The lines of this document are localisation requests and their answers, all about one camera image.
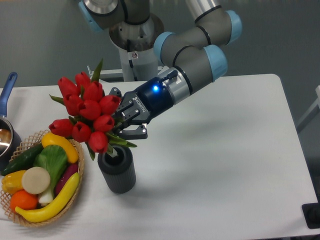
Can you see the white frame at right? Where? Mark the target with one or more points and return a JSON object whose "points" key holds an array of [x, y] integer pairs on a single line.
{"points": [[310, 113]]}

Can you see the woven wicker basket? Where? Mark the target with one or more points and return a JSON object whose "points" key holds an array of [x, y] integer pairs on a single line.
{"points": [[76, 152]]}

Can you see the long yellow banana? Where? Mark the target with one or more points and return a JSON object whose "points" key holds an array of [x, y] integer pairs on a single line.
{"points": [[56, 206]]}

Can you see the yellow bell pepper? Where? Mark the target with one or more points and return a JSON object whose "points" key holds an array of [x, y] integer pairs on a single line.
{"points": [[12, 182]]}

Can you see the orange fruit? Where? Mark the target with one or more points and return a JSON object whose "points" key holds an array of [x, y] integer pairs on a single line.
{"points": [[23, 200]]}

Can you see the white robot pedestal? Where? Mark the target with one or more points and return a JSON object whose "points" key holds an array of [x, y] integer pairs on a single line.
{"points": [[135, 38]]}

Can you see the beige round disc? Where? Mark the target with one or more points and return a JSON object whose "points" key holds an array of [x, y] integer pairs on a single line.
{"points": [[35, 180]]}

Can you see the purple eggplant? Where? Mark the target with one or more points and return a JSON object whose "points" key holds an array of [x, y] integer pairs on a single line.
{"points": [[70, 170]]}

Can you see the green leafy bok choy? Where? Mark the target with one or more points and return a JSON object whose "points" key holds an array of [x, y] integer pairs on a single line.
{"points": [[52, 158]]}

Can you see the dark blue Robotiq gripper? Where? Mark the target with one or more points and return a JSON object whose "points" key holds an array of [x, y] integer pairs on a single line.
{"points": [[140, 106]]}

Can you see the black device at edge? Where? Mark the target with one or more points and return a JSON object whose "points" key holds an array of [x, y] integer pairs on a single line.
{"points": [[311, 212]]}

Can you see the dark grey ribbed vase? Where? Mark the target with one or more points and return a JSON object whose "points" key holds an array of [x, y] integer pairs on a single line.
{"points": [[119, 171]]}

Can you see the green cucumber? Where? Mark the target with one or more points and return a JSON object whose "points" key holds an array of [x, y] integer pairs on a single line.
{"points": [[23, 161]]}

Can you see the red tulip bouquet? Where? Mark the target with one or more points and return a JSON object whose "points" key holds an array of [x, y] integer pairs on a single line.
{"points": [[91, 114]]}

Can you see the blue handled saucepan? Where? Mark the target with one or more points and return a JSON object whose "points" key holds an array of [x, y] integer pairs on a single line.
{"points": [[9, 138]]}

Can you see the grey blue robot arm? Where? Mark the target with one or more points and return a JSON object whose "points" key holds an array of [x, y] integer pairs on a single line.
{"points": [[170, 66]]}

